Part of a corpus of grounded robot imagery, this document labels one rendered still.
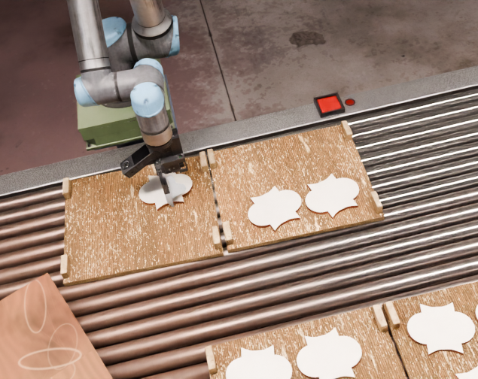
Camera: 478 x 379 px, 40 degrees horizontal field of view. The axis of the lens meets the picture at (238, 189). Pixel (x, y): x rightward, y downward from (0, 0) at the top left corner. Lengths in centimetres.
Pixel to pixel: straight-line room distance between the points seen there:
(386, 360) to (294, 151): 66
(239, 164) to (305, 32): 205
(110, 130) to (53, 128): 153
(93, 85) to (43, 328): 59
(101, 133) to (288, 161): 59
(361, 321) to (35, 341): 73
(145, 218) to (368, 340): 67
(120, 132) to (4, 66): 211
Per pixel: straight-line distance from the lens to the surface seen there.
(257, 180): 180
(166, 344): 159
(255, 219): 171
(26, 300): 161
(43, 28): 430
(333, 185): 177
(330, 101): 202
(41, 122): 363
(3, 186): 204
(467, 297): 161
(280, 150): 187
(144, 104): 156
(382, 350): 152
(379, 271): 165
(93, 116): 206
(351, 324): 155
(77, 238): 180
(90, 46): 168
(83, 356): 149
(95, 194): 188
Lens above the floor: 230
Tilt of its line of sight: 50 degrees down
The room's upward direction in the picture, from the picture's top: 10 degrees counter-clockwise
